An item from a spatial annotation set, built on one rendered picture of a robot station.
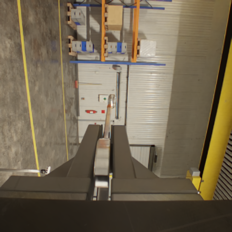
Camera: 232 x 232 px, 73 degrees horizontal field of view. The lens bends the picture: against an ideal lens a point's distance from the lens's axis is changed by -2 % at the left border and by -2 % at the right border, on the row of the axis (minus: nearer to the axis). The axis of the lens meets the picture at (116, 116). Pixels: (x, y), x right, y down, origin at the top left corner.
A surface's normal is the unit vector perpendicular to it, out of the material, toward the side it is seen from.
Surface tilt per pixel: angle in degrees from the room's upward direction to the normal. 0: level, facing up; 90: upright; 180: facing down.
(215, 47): 90
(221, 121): 90
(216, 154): 90
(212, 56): 90
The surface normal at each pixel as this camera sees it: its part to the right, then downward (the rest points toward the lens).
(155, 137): 0.02, 0.29
